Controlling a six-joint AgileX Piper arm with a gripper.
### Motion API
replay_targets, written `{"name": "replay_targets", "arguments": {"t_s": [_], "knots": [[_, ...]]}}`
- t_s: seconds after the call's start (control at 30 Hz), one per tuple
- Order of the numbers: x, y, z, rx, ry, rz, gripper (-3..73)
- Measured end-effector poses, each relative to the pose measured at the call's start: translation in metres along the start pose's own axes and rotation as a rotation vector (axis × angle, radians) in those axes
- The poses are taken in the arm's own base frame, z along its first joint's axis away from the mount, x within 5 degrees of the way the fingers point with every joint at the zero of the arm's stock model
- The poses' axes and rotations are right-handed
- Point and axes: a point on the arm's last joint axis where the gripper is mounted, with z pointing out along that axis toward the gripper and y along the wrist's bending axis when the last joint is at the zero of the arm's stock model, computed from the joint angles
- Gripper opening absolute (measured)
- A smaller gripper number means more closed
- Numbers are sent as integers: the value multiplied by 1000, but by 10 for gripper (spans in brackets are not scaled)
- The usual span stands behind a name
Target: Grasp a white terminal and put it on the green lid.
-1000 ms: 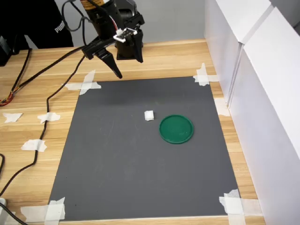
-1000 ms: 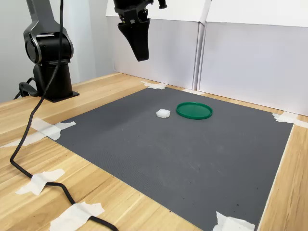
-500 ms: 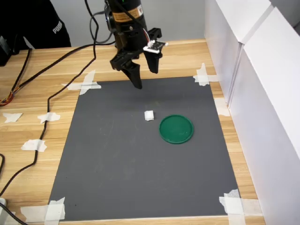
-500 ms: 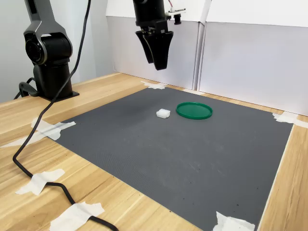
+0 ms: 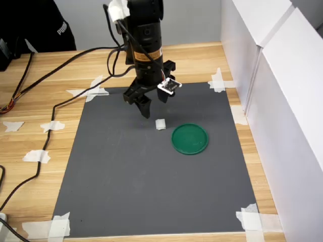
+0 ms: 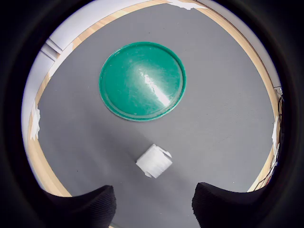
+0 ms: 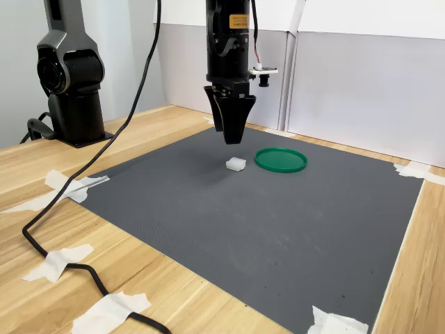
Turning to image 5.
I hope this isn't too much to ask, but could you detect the small white plastic terminal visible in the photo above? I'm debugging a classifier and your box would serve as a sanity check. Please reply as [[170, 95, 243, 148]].
[[155, 118, 168, 131]]

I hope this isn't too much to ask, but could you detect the round green lid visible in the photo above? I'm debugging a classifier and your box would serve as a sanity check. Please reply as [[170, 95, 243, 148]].
[[171, 123, 209, 156]]

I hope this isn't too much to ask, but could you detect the white tape piece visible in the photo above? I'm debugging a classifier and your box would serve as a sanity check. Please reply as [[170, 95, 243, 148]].
[[22, 149, 51, 164], [2, 120, 25, 133], [21, 211, 71, 240], [207, 67, 242, 93], [66, 75, 110, 103], [230, 105, 249, 126], [40, 120, 66, 134], [236, 203, 285, 242]]

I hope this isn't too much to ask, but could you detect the white partition panel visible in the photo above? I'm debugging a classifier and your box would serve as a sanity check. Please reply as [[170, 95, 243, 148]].
[[245, 5, 323, 242], [220, 0, 296, 116]]

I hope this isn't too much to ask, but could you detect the dark grey mat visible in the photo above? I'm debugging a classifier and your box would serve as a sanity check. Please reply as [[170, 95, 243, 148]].
[[51, 82, 259, 239]]

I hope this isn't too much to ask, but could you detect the black device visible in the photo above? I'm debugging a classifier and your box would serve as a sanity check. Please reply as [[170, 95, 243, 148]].
[[0, 37, 21, 72]]

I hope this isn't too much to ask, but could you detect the white camera box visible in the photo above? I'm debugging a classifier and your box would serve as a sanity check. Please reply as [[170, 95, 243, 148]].
[[157, 77, 183, 97]]

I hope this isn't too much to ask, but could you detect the white cable wrap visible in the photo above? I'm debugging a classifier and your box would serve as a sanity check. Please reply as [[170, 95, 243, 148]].
[[108, 0, 131, 25]]

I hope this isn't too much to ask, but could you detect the long black cable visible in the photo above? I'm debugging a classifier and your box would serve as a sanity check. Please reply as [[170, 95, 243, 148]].
[[0, 4, 168, 212]]

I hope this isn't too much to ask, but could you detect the thin black cable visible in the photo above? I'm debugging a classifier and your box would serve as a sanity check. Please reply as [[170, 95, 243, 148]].
[[11, 51, 35, 100]]

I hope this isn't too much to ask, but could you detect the black cable with coloured wires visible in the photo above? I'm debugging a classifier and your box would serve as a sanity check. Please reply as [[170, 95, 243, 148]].
[[0, 45, 127, 114]]

